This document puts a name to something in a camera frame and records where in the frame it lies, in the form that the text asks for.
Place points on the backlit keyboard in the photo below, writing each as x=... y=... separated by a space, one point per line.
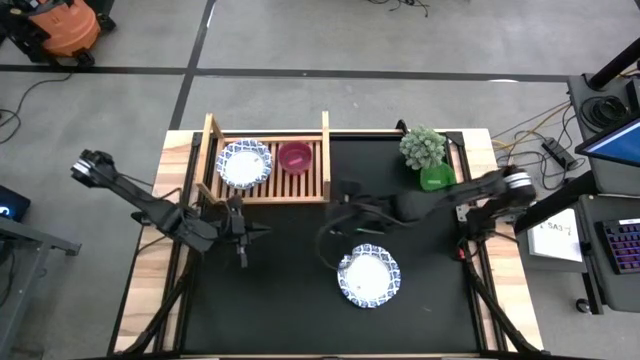
x=622 y=245

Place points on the white labelled paper sheet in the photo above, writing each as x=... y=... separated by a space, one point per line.
x=555 y=240

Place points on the wooden slatted shelf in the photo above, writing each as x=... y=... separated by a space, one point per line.
x=326 y=150

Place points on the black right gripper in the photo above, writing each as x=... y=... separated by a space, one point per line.
x=372 y=215

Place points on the black power strip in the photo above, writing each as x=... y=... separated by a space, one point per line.
x=560 y=152

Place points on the black box with blue light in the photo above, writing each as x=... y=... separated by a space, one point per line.
x=10 y=202

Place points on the small red clamp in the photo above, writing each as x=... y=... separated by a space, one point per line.
x=459 y=253

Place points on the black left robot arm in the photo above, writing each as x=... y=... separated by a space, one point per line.
x=150 y=210

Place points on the grey metal stand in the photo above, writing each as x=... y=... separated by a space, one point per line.
x=25 y=240

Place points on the black diagonal pole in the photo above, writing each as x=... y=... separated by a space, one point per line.
x=617 y=62

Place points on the grey equipment cart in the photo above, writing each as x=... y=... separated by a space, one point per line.
x=612 y=292

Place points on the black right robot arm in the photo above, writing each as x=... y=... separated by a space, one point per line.
x=450 y=197

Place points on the black slanted bar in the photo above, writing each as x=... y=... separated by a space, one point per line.
x=555 y=202

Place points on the black table mat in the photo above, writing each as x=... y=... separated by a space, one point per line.
x=280 y=310

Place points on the pink translucent plastic bowl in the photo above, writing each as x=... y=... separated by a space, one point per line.
x=295 y=158

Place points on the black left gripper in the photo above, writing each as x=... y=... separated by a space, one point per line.
x=234 y=227

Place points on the green translucent plastic bowl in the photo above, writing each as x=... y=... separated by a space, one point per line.
x=438 y=180

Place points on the orange shop vacuum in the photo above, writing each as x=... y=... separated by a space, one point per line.
x=65 y=27

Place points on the pale green artificial plant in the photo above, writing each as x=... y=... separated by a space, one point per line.
x=422 y=146

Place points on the computer monitor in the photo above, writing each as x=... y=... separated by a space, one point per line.
x=617 y=145

